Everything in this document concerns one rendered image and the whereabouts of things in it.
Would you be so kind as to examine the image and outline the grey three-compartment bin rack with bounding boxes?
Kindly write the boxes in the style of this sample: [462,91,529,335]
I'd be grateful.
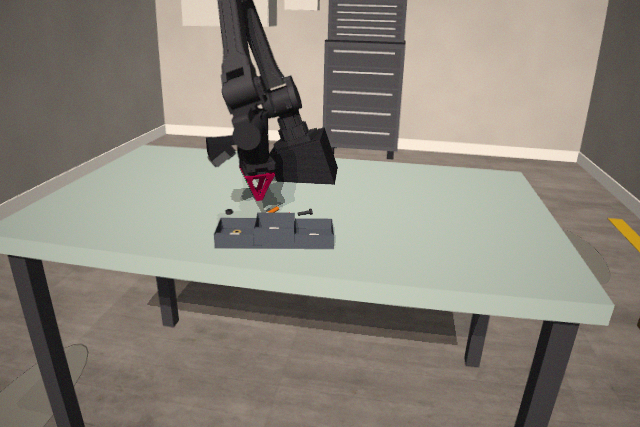
[214,212,334,249]

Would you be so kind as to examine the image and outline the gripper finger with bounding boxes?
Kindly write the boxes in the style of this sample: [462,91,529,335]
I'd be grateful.
[239,166,265,195]
[244,171,275,201]

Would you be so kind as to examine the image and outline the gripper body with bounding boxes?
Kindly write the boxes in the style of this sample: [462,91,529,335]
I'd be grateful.
[238,134,276,176]

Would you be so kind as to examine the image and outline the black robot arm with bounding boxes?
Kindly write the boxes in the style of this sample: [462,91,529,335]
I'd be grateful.
[206,0,318,167]

